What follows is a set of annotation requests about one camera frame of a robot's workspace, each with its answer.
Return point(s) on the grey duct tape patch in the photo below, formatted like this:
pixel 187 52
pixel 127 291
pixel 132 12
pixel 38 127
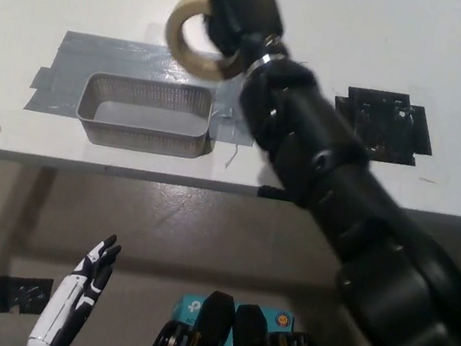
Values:
pixel 113 53

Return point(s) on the small grey perforated container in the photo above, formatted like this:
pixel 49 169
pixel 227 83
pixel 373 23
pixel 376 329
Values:
pixel 143 117

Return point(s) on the beige masking tape roll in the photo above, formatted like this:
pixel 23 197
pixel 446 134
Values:
pixel 171 34

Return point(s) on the black floor tape patch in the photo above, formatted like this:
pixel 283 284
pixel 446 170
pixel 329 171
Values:
pixel 25 294

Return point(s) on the black tape square patch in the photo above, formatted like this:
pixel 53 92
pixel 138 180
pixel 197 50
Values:
pixel 395 129

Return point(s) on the small black tape piece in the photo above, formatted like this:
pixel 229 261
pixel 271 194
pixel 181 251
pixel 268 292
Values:
pixel 269 192

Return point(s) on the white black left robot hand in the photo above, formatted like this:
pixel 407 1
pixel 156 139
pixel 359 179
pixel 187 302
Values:
pixel 70 297

